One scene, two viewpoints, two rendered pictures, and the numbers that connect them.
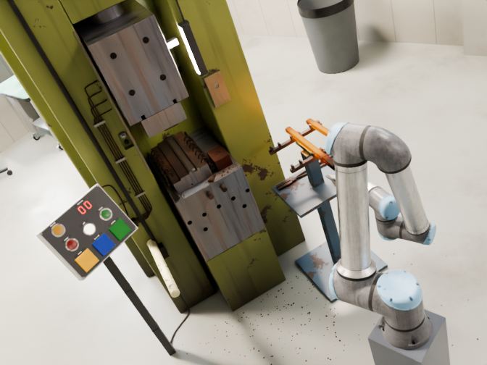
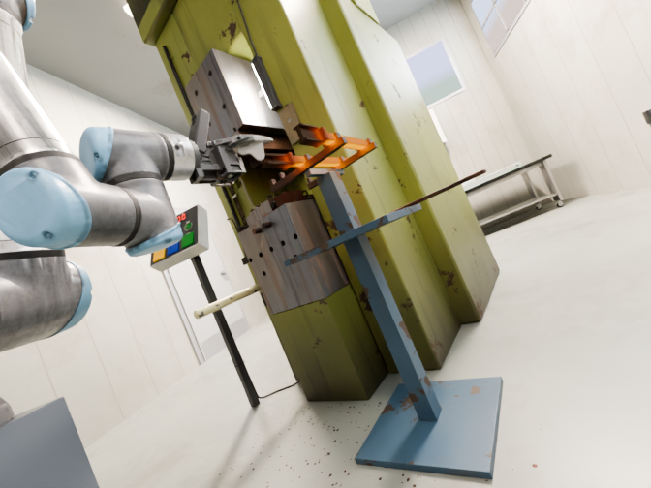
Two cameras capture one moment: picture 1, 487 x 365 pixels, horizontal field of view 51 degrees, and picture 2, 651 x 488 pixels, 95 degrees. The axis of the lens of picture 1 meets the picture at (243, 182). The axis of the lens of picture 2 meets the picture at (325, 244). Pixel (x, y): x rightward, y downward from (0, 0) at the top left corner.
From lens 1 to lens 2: 2.44 m
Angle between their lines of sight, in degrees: 60
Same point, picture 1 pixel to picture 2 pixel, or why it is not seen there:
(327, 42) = not seen: outside the picture
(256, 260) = (322, 342)
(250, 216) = (304, 273)
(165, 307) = not seen: hidden behind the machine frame
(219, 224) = (275, 272)
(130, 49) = (203, 84)
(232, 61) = (303, 91)
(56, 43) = not seen: hidden behind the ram
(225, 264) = (289, 328)
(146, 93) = (216, 124)
